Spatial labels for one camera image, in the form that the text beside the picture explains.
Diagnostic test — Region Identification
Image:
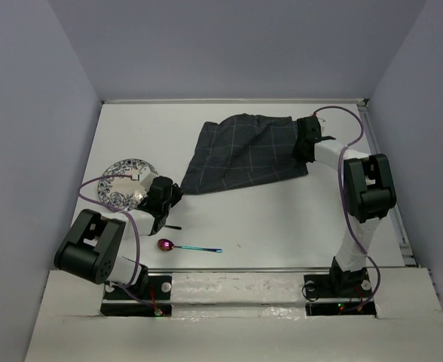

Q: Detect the dark grey checked cloth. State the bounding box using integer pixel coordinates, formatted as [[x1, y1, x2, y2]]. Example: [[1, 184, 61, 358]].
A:
[[181, 114, 308, 195]]

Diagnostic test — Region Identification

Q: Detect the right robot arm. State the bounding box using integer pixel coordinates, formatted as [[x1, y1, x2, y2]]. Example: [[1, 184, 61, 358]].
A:
[[292, 115, 396, 300]]

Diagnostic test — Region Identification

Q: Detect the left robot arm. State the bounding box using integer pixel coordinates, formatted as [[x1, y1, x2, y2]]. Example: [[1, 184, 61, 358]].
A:
[[53, 176, 182, 298]]

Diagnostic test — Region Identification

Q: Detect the iridescent fork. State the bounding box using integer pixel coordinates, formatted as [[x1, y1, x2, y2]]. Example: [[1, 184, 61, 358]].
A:
[[164, 225, 182, 230]]

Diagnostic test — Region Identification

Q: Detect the blue floral white plate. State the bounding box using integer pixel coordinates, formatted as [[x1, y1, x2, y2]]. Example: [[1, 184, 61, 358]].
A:
[[97, 158, 158, 210]]

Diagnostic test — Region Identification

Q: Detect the iridescent spoon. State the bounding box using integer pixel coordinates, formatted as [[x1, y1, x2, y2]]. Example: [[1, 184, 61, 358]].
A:
[[157, 238, 223, 253]]

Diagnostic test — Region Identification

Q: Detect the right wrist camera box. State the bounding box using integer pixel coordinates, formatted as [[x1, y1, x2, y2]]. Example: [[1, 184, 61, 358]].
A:
[[313, 112, 326, 133]]

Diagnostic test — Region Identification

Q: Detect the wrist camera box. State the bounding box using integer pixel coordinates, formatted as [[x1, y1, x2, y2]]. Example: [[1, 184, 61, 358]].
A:
[[130, 167, 158, 192], [313, 112, 326, 133]]

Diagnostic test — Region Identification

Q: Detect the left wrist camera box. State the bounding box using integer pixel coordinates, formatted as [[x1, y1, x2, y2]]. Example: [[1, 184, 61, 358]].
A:
[[130, 167, 158, 192]]

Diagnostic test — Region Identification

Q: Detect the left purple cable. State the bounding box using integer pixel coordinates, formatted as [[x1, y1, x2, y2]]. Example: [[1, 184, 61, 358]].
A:
[[78, 175, 164, 314]]

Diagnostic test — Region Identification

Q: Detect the purple cable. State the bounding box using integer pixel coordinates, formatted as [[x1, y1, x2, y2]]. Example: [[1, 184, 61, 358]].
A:
[[311, 105, 383, 314], [78, 175, 164, 314]]

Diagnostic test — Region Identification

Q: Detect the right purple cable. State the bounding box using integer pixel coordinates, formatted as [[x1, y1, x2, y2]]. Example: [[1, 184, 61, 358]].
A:
[[311, 105, 383, 314]]

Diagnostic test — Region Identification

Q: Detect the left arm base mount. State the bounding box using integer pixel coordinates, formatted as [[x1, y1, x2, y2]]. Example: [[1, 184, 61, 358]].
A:
[[99, 275, 173, 318]]

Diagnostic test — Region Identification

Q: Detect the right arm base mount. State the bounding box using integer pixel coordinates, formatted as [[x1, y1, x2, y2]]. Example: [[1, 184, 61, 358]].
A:
[[301, 274, 377, 317]]

